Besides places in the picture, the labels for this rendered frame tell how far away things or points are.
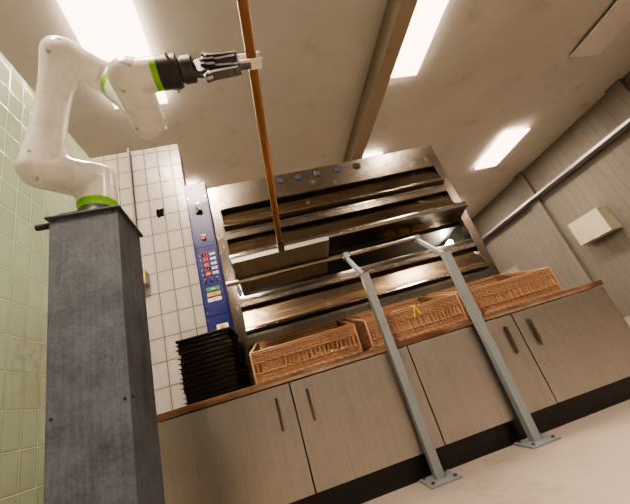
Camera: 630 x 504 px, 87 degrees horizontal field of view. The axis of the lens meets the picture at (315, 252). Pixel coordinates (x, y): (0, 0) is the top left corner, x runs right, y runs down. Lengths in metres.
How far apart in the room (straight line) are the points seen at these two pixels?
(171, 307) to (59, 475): 1.44
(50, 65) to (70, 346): 0.91
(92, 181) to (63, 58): 0.41
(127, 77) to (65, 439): 0.94
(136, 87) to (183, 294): 1.55
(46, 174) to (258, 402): 1.19
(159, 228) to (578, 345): 2.66
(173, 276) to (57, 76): 1.39
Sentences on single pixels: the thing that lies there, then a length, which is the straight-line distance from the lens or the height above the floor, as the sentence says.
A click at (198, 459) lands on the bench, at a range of 1.71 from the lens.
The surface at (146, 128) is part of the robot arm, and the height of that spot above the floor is 1.32.
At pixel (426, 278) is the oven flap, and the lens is 2.50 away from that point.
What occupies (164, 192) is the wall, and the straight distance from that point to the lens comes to 2.81.
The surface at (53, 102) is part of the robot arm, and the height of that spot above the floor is 1.56.
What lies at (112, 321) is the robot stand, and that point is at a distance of 1.12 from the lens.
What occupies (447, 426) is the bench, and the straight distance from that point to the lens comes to 1.80.
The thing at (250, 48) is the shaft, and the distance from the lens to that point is 1.14.
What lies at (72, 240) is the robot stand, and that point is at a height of 1.10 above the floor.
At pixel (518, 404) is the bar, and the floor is 0.16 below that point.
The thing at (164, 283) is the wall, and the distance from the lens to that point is 2.47.
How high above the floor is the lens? 0.48
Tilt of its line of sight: 22 degrees up
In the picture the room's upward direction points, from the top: 18 degrees counter-clockwise
